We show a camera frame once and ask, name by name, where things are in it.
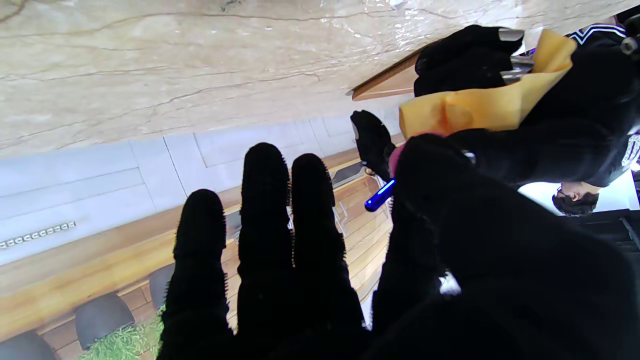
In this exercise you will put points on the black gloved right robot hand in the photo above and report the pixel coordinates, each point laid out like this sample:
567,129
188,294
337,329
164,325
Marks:
450,260

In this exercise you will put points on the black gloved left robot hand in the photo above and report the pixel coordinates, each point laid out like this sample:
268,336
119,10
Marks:
575,125

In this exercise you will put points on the yellow microfibre cloth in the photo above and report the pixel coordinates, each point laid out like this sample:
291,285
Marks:
480,110

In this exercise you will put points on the person in black clothes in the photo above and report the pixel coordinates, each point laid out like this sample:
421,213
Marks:
580,200

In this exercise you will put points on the brown wooden tray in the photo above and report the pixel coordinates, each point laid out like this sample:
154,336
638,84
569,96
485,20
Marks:
390,82

